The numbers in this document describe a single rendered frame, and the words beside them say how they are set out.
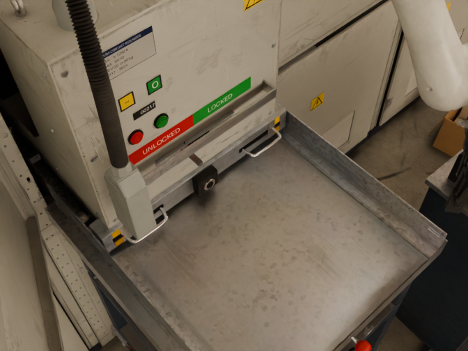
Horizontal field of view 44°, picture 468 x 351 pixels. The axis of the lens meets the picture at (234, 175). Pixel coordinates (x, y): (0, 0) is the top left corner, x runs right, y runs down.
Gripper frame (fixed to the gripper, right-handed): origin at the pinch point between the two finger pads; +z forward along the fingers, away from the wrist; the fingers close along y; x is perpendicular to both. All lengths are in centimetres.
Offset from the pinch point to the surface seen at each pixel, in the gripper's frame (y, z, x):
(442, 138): -95, 93, 22
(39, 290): 28, 15, -83
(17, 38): 8, -39, -77
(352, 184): -10.8, 15.2, -19.6
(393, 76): -101, 67, -3
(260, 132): -17.9, 9.1, -42.8
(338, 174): -13.3, 15.3, -23.1
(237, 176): -8.6, 15.4, -46.7
